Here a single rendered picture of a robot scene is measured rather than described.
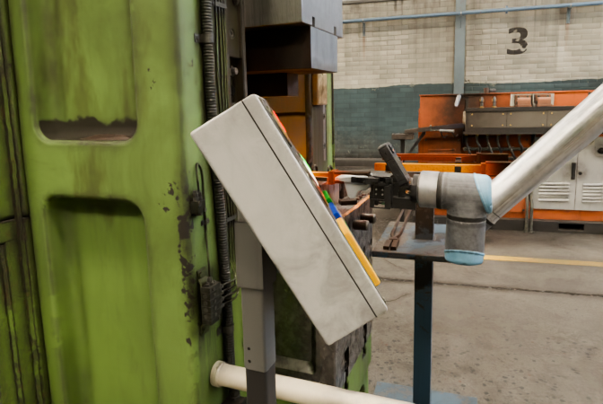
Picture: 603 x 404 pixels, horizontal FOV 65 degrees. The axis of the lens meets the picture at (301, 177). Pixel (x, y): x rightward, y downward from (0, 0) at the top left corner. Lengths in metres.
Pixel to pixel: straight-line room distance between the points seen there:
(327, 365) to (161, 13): 0.87
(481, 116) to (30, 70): 3.84
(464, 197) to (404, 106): 7.57
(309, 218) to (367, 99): 8.27
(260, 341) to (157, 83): 0.50
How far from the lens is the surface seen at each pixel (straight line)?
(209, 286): 0.97
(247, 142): 0.49
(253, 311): 0.71
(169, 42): 0.93
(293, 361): 1.31
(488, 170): 1.53
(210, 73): 0.96
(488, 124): 4.50
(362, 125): 8.78
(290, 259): 0.52
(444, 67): 8.69
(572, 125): 1.30
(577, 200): 4.85
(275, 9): 1.11
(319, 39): 1.18
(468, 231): 1.16
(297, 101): 1.51
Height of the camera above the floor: 1.19
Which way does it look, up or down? 9 degrees down
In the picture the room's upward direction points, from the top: 1 degrees counter-clockwise
